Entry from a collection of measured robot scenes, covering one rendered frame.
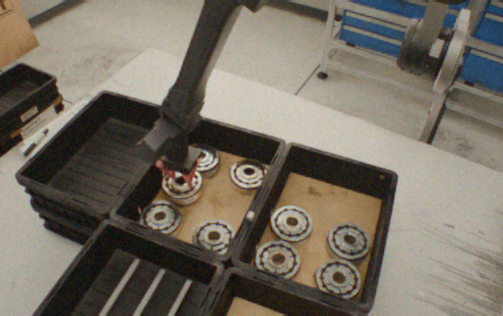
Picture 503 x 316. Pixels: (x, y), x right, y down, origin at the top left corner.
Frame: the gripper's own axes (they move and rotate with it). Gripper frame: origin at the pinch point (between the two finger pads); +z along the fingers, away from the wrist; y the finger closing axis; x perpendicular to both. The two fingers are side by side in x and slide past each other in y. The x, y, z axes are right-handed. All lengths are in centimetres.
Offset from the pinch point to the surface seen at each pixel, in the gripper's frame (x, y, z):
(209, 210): -2.2, 8.6, 6.2
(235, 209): 0.8, 14.4, 6.3
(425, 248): 19, 66, 21
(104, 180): -5.3, -22.6, 5.7
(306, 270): -8.6, 36.6, 6.5
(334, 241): -0.2, 40.6, 3.9
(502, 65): 182, 104, 45
